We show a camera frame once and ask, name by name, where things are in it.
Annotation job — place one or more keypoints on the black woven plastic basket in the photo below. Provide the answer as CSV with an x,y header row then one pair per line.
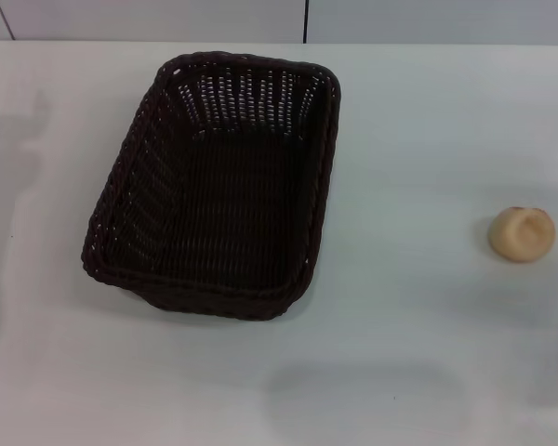
x,y
223,209

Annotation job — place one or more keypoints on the peach shaped cream bun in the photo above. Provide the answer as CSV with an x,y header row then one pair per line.
x,y
521,234

